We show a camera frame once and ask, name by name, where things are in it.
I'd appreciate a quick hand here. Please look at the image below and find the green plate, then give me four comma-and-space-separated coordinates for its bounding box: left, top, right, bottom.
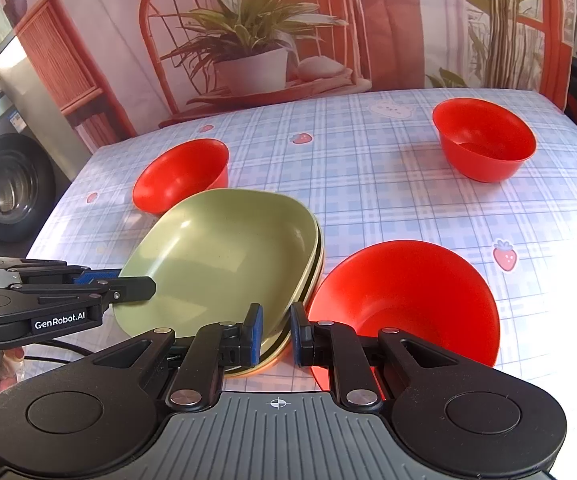
225, 238, 326, 375
113, 188, 321, 352

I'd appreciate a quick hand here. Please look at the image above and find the washing machine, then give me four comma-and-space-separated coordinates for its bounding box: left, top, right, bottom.
0, 86, 70, 258

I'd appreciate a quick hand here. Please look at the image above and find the orange plate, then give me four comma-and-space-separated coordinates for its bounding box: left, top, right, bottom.
224, 348, 289, 379

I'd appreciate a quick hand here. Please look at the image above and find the red bowl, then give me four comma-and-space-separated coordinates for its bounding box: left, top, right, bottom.
131, 139, 230, 216
432, 98, 537, 183
306, 238, 501, 395

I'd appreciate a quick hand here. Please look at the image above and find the blue plaid tablecloth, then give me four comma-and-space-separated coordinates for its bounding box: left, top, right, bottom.
22, 86, 577, 396

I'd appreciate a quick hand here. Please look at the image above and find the printed room backdrop cloth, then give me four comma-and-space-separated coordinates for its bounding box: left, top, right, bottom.
0, 0, 577, 150

